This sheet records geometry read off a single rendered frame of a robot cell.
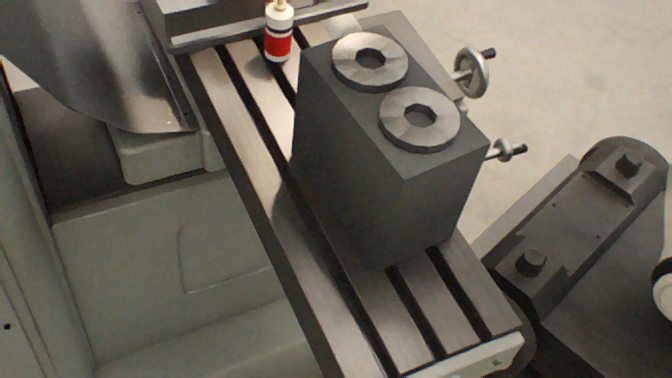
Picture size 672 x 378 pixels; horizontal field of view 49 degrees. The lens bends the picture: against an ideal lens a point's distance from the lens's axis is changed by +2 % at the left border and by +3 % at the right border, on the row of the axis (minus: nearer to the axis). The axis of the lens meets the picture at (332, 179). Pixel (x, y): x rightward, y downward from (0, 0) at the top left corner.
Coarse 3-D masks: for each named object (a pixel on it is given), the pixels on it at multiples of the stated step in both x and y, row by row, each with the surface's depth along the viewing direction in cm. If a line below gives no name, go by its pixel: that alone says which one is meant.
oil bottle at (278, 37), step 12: (276, 0) 105; (276, 12) 104; (288, 12) 105; (276, 24) 105; (288, 24) 105; (276, 36) 106; (288, 36) 107; (276, 48) 108; (288, 48) 109; (276, 60) 110
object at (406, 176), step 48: (336, 48) 84; (384, 48) 85; (336, 96) 81; (384, 96) 82; (432, 96) 81; (336, 144) 85; (384, 144) 77; (432, 144) 76; (480, 144) 79; (336, 192) 91; (384, 192) 79; (432, 192) 80; (384, 240) 84; (432, 240) 91
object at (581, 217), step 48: (576, 192) 146; (624, 192) 146; (528, 240) 135; (576, 240) 139; (624, 240) 143; (528, 288) 128; (576, 288) 135; (624, 288) 136; (576, 336) 129; (624, 336) 130
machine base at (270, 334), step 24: (264, 312) 166; (288, 312) 166; (192, 336) 160; (216, 336) 161; (240, 336) 161; (264, 336) 162; (288, 336) 163; (120, 360) 155; (144, 360) 156; (168, 360) 156; (192, 360) 157; (216, 360) 157; (240, 360) 158; (264, 360) 160; (288, 360) 163; (312, 360) 166
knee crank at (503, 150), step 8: (496, 144) 162; (504, 144) 159; (512, 144) 162; (520, 144) 162; (488, 152) 159; (496, 152) 160; (504, 152) 160; (512, 152) 160; (520, 152) 164; (488, 160) 160; (504, 160) 161
